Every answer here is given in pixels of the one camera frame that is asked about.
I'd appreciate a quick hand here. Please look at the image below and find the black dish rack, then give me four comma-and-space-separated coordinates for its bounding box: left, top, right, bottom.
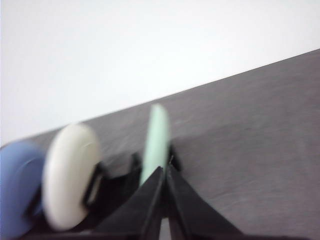
26, 145, 181, 240

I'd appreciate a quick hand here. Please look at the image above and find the blue plate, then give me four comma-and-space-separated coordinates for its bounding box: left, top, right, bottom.
0, 142, 49, 233

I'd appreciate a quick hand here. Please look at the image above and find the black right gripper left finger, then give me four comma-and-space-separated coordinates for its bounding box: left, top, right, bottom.
85, 166, 164, 240

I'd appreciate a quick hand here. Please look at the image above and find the green plate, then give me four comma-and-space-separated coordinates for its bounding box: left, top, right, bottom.
139, 104, 169, 186

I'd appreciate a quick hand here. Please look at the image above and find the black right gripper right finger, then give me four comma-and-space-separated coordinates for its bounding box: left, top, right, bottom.
166, 165, 253, 240

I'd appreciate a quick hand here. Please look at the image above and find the white plate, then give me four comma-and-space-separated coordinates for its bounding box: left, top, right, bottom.
42, 124, 103, 231

